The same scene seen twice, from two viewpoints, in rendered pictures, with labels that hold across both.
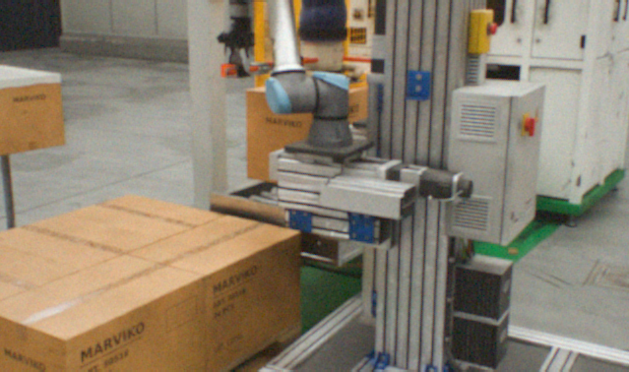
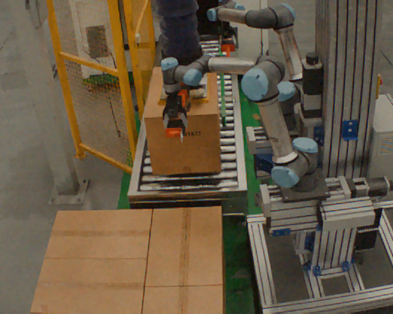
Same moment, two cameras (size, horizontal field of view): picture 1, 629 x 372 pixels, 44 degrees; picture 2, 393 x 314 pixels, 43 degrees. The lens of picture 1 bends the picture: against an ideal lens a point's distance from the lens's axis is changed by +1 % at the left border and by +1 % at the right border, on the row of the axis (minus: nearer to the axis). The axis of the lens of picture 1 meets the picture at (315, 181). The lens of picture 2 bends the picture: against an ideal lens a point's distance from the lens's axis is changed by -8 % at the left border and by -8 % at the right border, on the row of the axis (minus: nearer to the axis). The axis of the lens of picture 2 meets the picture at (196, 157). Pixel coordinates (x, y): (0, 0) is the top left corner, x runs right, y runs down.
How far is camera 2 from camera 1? 1.99 m
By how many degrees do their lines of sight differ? 34
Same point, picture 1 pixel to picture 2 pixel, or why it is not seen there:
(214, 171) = (64, 146)
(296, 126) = (195, 134)
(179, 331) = not seen: outside the picture
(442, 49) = (364, 106)
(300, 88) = (302, 166)
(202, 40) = (36, 59)
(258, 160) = (162, 162)
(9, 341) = not seen: outside the picture
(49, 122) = not seen: outside the picture
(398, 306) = (328, 242)
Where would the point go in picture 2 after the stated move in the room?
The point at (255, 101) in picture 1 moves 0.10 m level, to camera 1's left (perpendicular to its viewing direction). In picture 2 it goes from (154, 124) to (138, 131)
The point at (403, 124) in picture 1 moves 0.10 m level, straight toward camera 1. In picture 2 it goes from (337, 151) to (349, 162)
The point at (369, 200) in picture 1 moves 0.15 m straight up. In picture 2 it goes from (356, 220) to (361, 196)
